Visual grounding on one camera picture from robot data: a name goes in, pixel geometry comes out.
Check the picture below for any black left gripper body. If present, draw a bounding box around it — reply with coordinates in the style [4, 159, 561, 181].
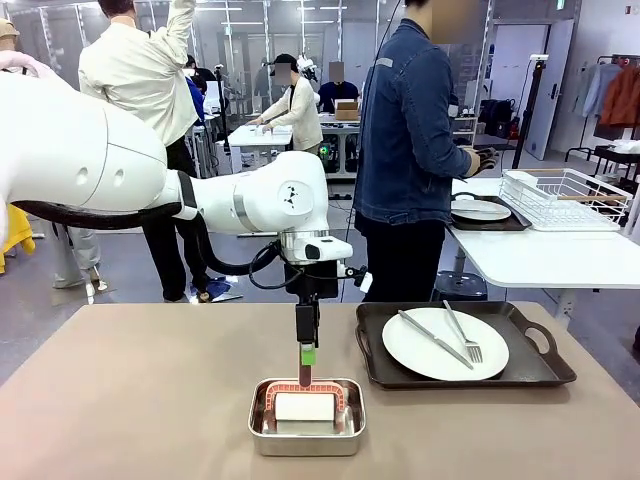
[283, 262, 340, 304]

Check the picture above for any coral lint roller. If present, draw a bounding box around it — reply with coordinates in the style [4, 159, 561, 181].
[264, 361, 349, 437]

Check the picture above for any white dinner plate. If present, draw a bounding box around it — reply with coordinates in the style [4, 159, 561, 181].
[381, 306, 511, 382]
[450, 199, 513, 223]

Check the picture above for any silver table knife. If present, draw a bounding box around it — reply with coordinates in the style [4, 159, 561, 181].
[397, 309, 474, 371]

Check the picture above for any silver fork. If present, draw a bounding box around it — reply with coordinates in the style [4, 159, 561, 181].
[442, 299, 484, 364]

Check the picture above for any dark brown serving tray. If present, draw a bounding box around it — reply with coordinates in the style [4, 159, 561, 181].
[449, 193, 533, 233]
[355, 300, 578, 391]

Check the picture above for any person's right forearm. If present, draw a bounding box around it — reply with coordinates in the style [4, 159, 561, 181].
[439, 143, 474, 180]

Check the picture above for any person's gloved right hand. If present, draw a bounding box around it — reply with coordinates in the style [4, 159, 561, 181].
[468, 145, 501, 180]

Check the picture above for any steel rectangular tray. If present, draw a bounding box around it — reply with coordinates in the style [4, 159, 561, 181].
[247, 376, 368, 458]

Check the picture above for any white background desk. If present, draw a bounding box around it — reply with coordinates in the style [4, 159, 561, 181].
[226, 123, 294, 174]

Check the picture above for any person in cream cardigan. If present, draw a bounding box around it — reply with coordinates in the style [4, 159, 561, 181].
[246, 53, 324, 154]

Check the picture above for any cardboard box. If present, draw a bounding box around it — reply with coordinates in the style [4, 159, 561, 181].
[333, 99, 361, 122]

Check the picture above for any person in denim jacket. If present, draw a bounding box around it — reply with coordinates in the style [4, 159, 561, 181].
[352, 0, 501, 304]

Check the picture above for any person in navy top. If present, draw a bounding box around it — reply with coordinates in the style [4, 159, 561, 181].
[316, 61, 362, 114]

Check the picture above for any black tripod pole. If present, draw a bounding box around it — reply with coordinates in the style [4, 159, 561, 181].
[214, 64, 232, 152]

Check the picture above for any small white background robot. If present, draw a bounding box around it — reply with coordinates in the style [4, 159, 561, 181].
[296, 54, 320, 82]

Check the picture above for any white side table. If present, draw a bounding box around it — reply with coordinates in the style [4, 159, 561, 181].
[443, 176, 640, 307]

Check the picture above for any mannequin in cream shirt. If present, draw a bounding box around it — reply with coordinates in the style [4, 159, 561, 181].
[77, 0, 212, 304]

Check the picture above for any yellow garment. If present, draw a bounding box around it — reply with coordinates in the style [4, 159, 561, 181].
[0, 203, 37, 275]

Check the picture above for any white door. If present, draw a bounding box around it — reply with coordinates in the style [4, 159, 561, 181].
[523, 19, 577, 162]

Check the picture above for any light blue shirt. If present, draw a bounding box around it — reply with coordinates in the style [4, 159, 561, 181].
[573, 61, 622, 119]

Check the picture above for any orange jacket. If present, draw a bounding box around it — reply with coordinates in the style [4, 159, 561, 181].
[598, 63, 640, 127]

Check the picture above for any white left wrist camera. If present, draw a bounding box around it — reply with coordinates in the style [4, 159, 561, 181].
[303, 238, 354, 263]

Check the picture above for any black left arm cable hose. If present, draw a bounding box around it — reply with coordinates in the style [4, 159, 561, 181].
[9, 198, 301, 292]

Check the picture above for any white wire dish rack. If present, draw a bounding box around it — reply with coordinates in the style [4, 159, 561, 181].
[500, 168, 634, 233]

